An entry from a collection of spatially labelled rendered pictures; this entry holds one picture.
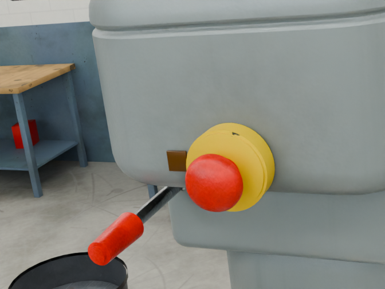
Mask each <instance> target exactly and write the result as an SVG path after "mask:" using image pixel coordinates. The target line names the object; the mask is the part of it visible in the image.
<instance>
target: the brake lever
mask: <svg viewBox="0 0 385 289"><path fill-rule="evenodd" d="M184 190H185V188H180V187H168V186H165V187H164V188H163V189H162V190H160V191H159V192H158V193H156V194H155V195H154V196H153V197H152V198H151V199H150V200H148V201H147V202H146V203H145V204H144V205H143V206H142V207H141V208H139V209H138V210H137V211H136V212H135V213H131V212H125V213H123V214H121V215H120V216H119V217H118V218H117V219H116V220H115V221H114V222H113V223H112V224H111V225H110V226H109V227H108V228H107V229H106V230H105V231H104V232H103V233H102V234H101V235H100V236H99V237H98V238H96V239H95V240H94V241H93V242H92V243H91V244H90V245H89V247H88V255H89V257H90V258H91V260H92V261H93V262H94V263H96V264H98V265H106V264H108V263H109V262H110V261H111V260H112V259H114V258H115V257H116V256H117V255H119V254H120V253H121V252H123V251H124V250H125V249H126V248H127V247H129V246H130V245H131V244H132V243H134V242H135V241H136V240H137V239H138V238H140V237H141V236H142V234H143V232H144V226H143V224H144V223H145V222H146V221H148V220H149V219H150V218H151V217H152V216H153V215H154V214H155V213H156V212H157V211H158V210H160V209H161V208H162V207H163V206H164V205H165V204H166V203H168V202H169V200H170V199H172V198H173V197H174V196H175V195H176V194H177V193H179V192H180V191H184Z"/></svg>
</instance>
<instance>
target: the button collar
mask: <svg viewBox="0 0 385 289"><path fill-rule="evenodd" d="M205 154H217V155H221V156H223V157H225V158H227V159H230V160H232V161H233V162H234V163H235V164H236V165H237V167H238V169H239V172H240V174H241V177H242V180H243V192H242V196H241V198H240V199H239V201H238V202H237V203H236V204H235V205H234V206H233V207H232V208H231V209H229V210H227V211H229V212H237V211H242V210H245V209H248V208H250V207H252V206H253V205H255V204H256V203H257V202H258V201H259V200H260V198H261V197H262V196H263V195H264V194H265V193H266V191H267V190H268V189H269V187H270V186H271V184H272V181H273V178H274V171H275V168H274V159H273V155H272V152H271V150H270V148H269V146H268V145H267V143H266V142H265V141H264V140H263V138H262V137H261V136H260V135H258V134H257V133H256V132H255V131H253V130H252V129H250V128H248V127H246V126H243V125H241V124H236V123H222V124H218V125H216V126H214V127H212V128H210V129H208V130H207V131H206V132H205V133H203V134H202V135H201V136H200V137H199V138H197V139H196V140H195V141H194V143H193V144H192V145H191V147H190V149H189V151H188V154H187V159H186V170H187V169H188V167H189V165H190V164H191V163H192V162H193V161H194V160H195V159H197V158H198V157H200V156H201V155H205Z"/></svg>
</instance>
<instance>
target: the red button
mask: <svg viewBox="0 0 385 289"><path fill-rule="evenodd" d="M185 181H186V189H187V192H188V194H189V196H190V198H191V199H192V200H193V201H194V202H195V203H196V204H197V205H198V206H199V207H201V208H202V209H204V210H208V211H211V212H224V211H227V210H229V209H231V208H232V207H233V206H234V205H235V204H236V203H237V202H238V201H239V199H240V198H241V196H242V192H243V180H242V177H241V174H240V172H239V169H238V167H237V165H236V164H235V163H234V162H233V161H232V160H230V159H227V158H225V157H223V156H221V155H217V154H205V155H201V156H200V157H198V158H197V159H195V160H194V161H193V162H192V163H191V164H190V165H189V167H188V169H187V171H186V177H185Z"/></svg>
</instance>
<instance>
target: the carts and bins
mask: <svg viewBox="0 0 385 289"><path fill-rule="evenodd" d="M124 266H125V267H124ZM126 269H127V266H126V264H125V262H124V261H122V259H120V258H118V257H115V258H114V259H112V260H111V261H110V262H109V263H108V264H106V265H98V264H96V263H94V262H93V261H92V260H91V258H90V257H89V255H88V252H78V253H70V254H67V255H61V256H57V257H54V258H51V259H48V260H45V261H42V262H40V263H38V264H36V265H34V266H32V267H30V268H28V269H27V270H25V271H24V272H22V273H21V274H19V275H18V276H17V277H16V278H15V279H14V280H13V281H12V283H11V284H10V285H9V288H8V289H128V285H127V279H128V273H127V274H126ZM127 271H128V270H127Z"/></svg>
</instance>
